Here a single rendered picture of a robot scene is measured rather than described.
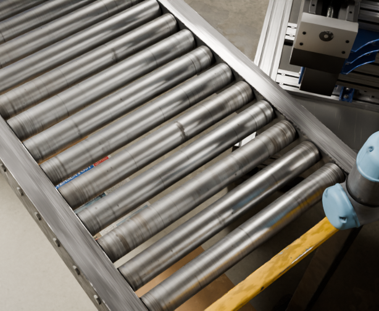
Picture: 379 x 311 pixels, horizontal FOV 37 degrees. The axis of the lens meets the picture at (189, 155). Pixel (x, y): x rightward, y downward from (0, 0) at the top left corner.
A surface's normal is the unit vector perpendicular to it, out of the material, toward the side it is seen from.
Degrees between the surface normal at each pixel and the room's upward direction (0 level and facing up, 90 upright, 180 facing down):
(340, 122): 0
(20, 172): 0
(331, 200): 91
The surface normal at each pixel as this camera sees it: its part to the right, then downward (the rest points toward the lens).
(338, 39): -0.24, 0.79
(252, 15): 0.04, -0.57
